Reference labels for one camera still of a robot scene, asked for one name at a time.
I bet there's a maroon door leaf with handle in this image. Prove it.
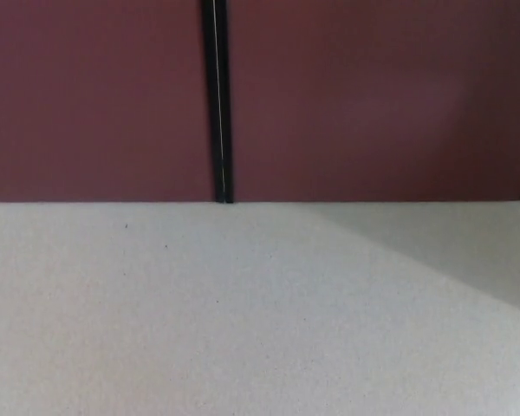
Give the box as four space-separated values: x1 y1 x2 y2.
230 0 520 204

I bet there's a black door edge strip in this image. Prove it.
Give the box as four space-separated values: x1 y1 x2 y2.
200 0 236 205

